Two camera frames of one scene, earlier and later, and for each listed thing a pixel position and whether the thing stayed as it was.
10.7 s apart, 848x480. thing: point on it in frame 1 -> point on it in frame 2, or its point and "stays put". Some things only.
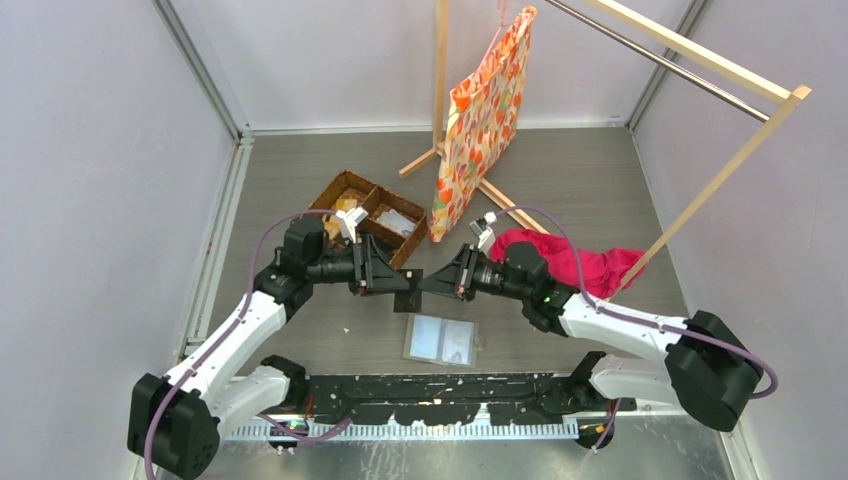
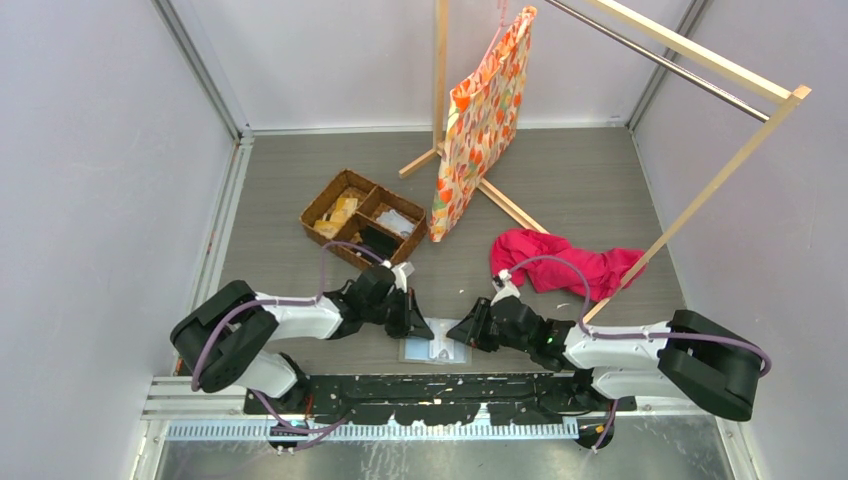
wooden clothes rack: x=722 y=187 stays put
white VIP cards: x=397 y=222 stays put
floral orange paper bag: x=482 y=118 stays put
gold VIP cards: x=332 y=225 stays put
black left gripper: x=372 y=273 -> x=410 y=323
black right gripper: x=458 y=277 -> x=472 y=329
